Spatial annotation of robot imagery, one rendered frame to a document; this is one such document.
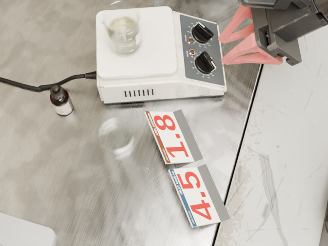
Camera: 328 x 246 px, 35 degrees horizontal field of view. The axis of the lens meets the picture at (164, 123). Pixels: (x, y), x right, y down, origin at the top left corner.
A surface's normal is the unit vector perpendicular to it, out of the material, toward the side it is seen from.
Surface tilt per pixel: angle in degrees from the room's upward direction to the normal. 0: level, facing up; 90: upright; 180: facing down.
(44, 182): 0
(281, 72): 0
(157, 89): 90
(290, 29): 90
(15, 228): 0
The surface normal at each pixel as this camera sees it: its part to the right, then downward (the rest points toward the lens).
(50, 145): -0.02, -0.41
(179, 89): 0.07, 0.91
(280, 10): -0.68, -0.25
